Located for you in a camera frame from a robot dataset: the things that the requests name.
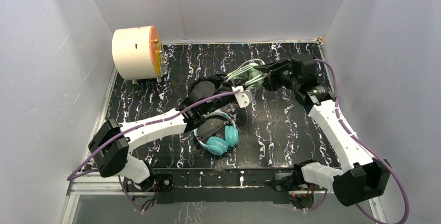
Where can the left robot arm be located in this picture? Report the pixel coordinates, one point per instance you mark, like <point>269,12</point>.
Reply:
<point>111,146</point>

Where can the green headphones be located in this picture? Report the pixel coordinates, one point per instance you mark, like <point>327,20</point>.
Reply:
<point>253,78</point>

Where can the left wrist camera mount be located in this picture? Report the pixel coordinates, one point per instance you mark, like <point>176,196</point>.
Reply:
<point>243,97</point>

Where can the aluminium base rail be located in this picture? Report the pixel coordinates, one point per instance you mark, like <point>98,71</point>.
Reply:
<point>202,195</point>

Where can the cream cylindrical drum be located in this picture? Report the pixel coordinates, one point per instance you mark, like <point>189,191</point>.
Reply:
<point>138,53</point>

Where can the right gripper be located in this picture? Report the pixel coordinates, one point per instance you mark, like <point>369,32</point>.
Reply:
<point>270,82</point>

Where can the teal cat-ear headphones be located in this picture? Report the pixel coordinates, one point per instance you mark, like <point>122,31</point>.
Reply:
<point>220,139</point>

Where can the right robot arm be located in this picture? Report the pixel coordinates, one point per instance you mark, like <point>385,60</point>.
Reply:
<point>361,175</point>

